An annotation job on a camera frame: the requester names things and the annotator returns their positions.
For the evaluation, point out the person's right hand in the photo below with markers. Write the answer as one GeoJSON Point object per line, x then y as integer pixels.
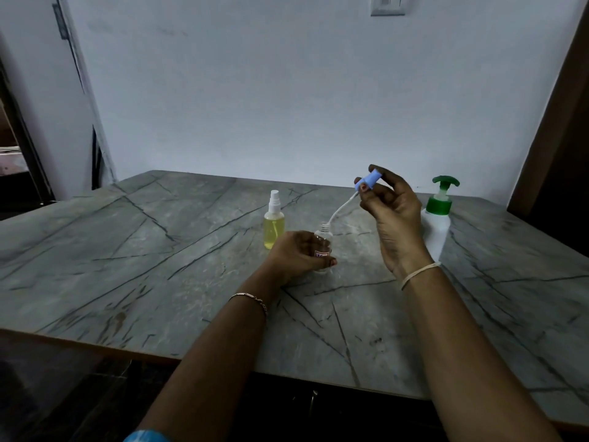
{"type": "Point", "coordinates": [399, 225]}

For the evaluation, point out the person's left hand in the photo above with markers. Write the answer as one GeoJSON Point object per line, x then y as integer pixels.
{"type": "Point", "coordinates": [292, 258]}

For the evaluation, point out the person's right thumb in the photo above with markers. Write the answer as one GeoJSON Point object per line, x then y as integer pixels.
{"type": "Point", "coordinates": [364, 195]}

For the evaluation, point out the person's left thumb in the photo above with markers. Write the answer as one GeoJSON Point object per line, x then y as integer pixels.
{"type": "Point", "coordinates": [303, 237]}

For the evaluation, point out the blue spray cap with tube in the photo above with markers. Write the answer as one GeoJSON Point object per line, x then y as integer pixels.
{"type": "Point", "coordinates": [360, 188]}

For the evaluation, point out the small clear plastic bottle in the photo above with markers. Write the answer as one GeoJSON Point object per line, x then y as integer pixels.
{"type": "Point", "coordinates": [323, 246]}

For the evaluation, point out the person's right forearm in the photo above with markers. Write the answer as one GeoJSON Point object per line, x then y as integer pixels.
{"type": "Point", "coordinates": [469, 359]}

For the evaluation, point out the person's left forearm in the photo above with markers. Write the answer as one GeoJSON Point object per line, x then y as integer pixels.
{"type": "Point", "coordinates": [209, 363]}

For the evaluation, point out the yellow liquid spray bottle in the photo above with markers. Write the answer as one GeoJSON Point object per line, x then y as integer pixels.
{"type": "Point", "coordinates": [274, 222]}

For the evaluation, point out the white green pump bottle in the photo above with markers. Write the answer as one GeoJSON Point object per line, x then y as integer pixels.
{"type": "Point", "coordinates": [437, 218]}

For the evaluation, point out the beige wrist thread band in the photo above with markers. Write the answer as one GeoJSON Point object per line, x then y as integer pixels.
{"type": "Point", "coordinates": [418, 272]}

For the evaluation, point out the brown wooden door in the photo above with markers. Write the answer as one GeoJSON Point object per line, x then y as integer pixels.
{"type": "Point", "coordinates": [552, 133]}

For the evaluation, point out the blue sleeve cuff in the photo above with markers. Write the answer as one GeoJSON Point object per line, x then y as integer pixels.
{"type": "Point", "coordinates": [146, 436]}

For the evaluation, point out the white wall switch plate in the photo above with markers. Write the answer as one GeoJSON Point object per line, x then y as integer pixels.
{"type": "Point", "coordinates": [388, 5]}

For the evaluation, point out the white door frame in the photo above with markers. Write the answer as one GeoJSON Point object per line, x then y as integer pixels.
{"type": "Point", "coordinates": [85, 87]}

